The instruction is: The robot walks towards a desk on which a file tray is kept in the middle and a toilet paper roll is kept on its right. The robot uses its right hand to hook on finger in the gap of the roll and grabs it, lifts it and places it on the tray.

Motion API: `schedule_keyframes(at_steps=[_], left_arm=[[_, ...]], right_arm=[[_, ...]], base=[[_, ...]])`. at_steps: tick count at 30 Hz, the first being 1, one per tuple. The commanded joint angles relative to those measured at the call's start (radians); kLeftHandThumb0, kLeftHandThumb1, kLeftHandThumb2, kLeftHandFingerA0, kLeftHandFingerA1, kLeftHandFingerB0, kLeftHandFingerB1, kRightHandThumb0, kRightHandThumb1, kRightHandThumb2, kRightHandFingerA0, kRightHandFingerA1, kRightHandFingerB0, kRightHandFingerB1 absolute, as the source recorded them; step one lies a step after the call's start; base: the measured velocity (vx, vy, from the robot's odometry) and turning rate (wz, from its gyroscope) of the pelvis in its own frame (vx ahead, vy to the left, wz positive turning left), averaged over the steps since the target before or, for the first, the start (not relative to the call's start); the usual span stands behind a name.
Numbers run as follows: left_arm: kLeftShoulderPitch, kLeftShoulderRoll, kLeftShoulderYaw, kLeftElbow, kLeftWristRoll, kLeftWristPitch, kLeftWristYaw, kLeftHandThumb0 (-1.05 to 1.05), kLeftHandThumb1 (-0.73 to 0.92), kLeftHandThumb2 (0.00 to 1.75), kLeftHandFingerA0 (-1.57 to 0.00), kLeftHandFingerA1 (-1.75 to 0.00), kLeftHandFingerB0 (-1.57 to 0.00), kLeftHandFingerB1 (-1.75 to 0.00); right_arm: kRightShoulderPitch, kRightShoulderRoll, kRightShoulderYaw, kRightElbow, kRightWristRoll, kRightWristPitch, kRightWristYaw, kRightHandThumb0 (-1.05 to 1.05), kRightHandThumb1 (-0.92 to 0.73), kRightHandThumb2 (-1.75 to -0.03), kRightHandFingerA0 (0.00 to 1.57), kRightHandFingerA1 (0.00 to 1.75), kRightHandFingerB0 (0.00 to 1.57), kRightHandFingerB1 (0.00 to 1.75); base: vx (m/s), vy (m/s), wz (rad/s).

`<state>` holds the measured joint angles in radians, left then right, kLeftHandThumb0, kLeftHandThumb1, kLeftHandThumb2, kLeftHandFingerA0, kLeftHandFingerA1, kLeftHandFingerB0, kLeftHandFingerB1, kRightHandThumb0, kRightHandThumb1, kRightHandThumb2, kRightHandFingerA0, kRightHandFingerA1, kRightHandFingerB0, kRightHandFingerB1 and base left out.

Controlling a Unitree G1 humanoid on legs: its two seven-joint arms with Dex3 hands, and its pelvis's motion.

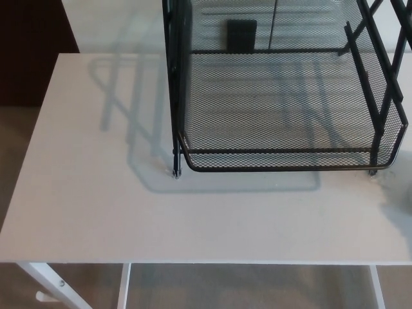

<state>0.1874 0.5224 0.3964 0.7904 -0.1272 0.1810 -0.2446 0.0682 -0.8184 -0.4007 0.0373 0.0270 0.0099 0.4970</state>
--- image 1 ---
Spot black rectangular block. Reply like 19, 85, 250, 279
226, 19, 258, 52

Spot black mesh file tray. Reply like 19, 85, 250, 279
162, 0, 412, 180

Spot thin black cable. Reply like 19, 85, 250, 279
270, 0, 276, 50

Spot dark brown wooden cabinet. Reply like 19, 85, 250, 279
0, 0, 80, 107

